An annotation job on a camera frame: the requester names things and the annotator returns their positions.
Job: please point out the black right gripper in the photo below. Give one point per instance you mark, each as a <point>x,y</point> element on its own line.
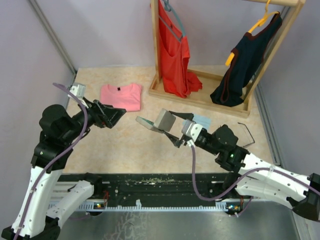
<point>177,141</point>

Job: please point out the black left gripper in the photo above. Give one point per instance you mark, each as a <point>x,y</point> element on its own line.
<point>112,114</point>

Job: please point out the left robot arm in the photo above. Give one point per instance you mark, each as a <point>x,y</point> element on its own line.
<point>59,134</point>

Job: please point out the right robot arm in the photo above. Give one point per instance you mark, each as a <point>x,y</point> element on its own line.
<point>255,177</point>

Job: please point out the pink folded t-shirt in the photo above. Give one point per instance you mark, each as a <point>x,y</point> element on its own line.
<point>126,97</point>

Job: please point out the light blue cleaning cloth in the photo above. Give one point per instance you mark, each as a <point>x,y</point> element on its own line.
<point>202,120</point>

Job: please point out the wooden clothes rack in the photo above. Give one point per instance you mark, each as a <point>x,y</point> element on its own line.
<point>227,18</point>

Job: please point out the red t-shirt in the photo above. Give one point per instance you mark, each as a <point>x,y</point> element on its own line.
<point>175,54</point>

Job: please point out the navy tank top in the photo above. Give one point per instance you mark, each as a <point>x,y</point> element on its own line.
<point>248,56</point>

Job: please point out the yellow hanger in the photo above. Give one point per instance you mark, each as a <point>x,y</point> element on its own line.
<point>258,24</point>

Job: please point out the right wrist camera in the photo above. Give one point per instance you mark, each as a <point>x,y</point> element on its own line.
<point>191,129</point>

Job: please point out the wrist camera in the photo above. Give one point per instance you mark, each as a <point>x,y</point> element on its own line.
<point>78,90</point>
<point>191,129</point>

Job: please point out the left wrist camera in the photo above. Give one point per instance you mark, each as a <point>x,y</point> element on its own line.
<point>78,90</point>

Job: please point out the aluminium frame post left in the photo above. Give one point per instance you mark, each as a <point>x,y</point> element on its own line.
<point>52,35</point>

